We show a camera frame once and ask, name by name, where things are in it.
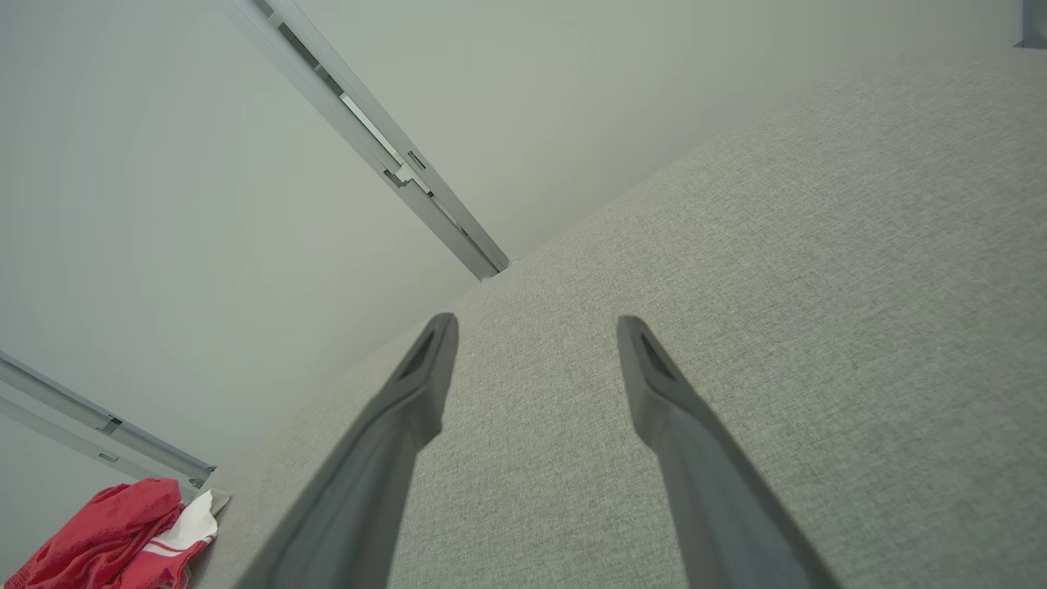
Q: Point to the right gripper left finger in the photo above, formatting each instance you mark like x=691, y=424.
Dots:
x=368, y=491

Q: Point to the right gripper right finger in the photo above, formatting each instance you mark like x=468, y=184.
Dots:
x=720, y=507

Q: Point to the red shorts with white stripe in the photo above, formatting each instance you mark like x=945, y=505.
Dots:
x=90, y=532

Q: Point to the grey double partition post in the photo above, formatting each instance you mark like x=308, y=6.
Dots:
x=383, y=147

